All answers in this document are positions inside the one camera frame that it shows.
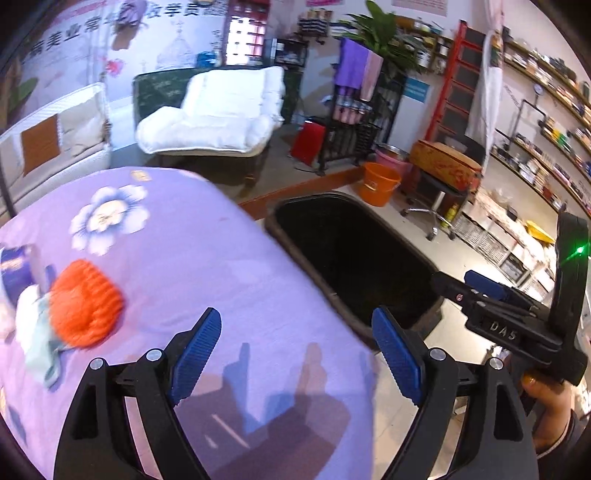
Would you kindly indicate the green potted plant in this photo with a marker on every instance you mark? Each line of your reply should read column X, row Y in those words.
column 383, row 27

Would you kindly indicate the white cushioned lounge chair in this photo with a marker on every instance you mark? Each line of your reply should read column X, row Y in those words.
column 221, row 106

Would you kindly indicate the patterned stool with chrome base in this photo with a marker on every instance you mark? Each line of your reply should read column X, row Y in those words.
column 443, row 161

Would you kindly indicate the pink plastic basin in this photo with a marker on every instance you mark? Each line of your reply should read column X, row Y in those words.
column 392, row 166

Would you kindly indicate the black wall bottle rack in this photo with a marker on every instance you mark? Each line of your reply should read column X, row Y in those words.
column 314, row 26

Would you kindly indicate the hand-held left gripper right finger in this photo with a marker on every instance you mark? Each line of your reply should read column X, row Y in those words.
column 397, row 353

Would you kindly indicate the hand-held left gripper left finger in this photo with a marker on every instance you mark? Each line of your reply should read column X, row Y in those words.
column 196, row 351

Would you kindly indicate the orange plastic bucket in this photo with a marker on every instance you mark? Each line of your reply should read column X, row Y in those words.
column 378, row 189

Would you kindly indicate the small black display box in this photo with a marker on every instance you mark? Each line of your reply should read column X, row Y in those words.
column 291, row 54

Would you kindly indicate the pink towel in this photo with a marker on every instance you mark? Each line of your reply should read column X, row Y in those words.
column 371, row 76

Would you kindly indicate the person's right forearm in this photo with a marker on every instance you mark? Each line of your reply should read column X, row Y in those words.
column 577, row 443

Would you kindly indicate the brown square cushion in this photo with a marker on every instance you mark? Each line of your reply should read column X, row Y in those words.
column 40, row 144

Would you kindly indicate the orange knitted hat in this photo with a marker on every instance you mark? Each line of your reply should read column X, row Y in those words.
column 85, row 304

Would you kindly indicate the low white storage unit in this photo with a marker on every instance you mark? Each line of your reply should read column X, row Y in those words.
column 489, row 235

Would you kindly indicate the purple towel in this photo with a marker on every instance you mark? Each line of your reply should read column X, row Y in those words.
column 350, row 64

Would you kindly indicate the white wicker swing sofa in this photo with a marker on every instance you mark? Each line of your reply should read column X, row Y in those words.
column 83, row 161

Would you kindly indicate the metal basin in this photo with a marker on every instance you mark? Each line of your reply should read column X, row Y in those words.
column 392, row 150

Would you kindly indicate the blue wall sign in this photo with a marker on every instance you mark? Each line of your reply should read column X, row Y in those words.
column 415, row 88

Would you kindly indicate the beige sofa cushion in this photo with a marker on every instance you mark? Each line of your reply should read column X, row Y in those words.
column 81, row 120

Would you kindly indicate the large wall poster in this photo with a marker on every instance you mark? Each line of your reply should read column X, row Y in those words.
column 69, row 46

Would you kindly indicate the red ladder shelf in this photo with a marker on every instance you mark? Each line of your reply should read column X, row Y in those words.
column 450, row 69

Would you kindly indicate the yellow bottle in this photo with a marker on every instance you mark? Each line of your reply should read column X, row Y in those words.
column 451, row 216

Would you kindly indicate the black metal rack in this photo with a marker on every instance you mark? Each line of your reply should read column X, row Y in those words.
column 341, row 143

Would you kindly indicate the person's right hand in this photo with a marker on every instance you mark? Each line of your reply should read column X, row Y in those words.
column 549, row 406

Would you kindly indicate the red telephone booth cabinet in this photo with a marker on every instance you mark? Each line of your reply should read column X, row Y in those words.
column 229, row 46

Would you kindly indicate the purple floral bedsheet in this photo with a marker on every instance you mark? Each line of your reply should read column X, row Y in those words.
column 207, row 258

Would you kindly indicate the white hanging garment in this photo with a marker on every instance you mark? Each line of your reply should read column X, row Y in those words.
column 487, row 101

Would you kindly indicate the black trash bin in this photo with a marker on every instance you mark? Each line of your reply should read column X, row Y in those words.
column 360, row 258

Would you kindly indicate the yellow tray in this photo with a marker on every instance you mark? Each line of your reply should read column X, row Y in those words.
column 540, row 231

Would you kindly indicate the wall shelves with products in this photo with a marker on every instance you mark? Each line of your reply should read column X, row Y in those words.
column 554, row 138

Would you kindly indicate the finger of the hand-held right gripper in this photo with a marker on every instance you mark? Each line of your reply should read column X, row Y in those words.
column 487, row 284
column 452, row 288

